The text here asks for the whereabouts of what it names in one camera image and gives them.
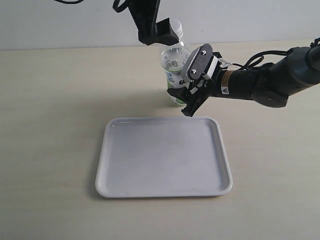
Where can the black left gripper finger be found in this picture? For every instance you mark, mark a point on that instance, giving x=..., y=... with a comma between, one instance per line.
x=147, y=30
x=165, y=35

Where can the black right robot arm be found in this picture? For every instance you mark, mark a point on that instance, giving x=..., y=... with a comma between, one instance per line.
x=269, y=77

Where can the clear labelled drink bottle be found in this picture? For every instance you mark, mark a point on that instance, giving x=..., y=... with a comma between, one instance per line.
x=172, y=59

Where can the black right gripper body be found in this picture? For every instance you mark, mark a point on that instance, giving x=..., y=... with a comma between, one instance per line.
x=198, y=88

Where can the white bottle cap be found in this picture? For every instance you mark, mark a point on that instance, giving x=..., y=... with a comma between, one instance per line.
x=176, y=26

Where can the white rectangular plastic tray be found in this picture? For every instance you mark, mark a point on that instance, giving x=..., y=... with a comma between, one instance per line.
x=163, y=157

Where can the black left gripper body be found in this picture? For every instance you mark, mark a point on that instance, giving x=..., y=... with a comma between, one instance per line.
x=143, y=10

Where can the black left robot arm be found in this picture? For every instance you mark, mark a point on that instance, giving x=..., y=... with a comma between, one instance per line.
x=117, y=5

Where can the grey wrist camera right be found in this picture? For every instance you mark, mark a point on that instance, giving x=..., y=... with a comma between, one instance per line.
x=200, y=65

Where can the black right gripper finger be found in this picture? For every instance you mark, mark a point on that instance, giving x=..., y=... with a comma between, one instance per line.
x=178, y=95
x=193, y=105

